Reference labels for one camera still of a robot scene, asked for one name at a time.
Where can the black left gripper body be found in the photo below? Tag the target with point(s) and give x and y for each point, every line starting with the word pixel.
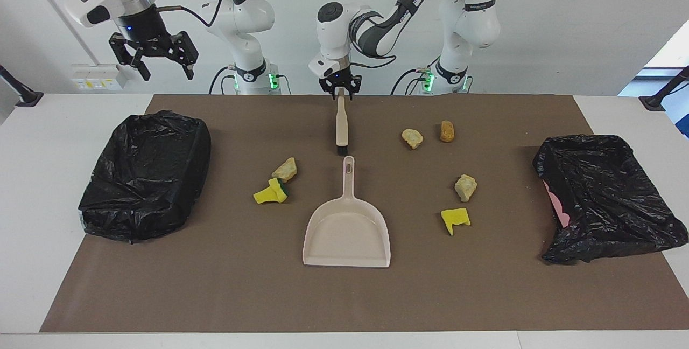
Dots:
pixel 338 78

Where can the brown oval rock chunk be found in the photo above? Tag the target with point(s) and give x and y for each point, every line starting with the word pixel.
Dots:
pixel 447 131

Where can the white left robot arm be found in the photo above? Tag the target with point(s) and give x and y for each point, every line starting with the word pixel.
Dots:
pixel 468 20

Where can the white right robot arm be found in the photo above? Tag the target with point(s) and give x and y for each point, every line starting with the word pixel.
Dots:
pixel 242 20

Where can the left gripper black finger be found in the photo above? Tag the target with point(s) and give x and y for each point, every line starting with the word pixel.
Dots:
pixel 355 89
pixel 327 89

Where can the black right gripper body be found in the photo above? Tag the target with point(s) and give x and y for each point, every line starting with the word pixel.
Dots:
pixel 142 26

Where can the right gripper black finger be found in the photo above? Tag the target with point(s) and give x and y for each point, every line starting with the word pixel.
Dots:
pixel 129 50
pixel 188 53

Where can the brown table mat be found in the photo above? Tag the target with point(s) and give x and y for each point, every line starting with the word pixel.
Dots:
pixel 344 295

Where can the pale yellowish rock chunk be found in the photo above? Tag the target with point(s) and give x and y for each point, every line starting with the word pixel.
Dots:
pixel 285 170
pixel 465 187
pixel 412 138

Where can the yellow and green sponge piece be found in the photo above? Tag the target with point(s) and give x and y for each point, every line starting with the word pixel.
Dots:
pixel 265 195

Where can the black bag bin pink inside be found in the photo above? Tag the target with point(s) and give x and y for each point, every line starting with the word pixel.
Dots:
pixel 603 193

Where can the white wall power socket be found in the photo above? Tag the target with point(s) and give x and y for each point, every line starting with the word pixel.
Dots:
pixel 97 77

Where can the beige plastic dustpan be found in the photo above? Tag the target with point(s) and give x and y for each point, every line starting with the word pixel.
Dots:
pixel 347 236

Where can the beige hand brush black bristles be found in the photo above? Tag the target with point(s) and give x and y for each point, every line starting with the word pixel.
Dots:
pixel 342 128

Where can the black bag lined bin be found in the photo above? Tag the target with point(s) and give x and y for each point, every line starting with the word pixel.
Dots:
pixel 145 176

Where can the plain yellow sponge piece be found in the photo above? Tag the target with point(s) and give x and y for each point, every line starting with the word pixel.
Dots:
pixel 455 218

